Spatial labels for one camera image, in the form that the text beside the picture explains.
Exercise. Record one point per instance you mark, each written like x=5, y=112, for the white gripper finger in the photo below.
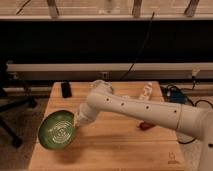
x=76, y=121

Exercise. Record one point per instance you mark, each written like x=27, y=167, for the green ceramic bowl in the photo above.
x=57, y=130

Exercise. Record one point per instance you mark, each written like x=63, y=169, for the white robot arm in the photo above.
x=192, y=121

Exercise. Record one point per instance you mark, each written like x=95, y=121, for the black phone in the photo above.
x=66, y=90

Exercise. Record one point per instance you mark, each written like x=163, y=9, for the clear plastic cup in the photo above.
x=95, y=83

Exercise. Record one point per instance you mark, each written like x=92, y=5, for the black office chair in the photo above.
x=5, y=78

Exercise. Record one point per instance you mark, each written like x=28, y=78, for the white plastic bottle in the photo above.
x=147, y=92

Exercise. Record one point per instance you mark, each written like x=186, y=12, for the blue power strip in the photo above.
x=174, y=94

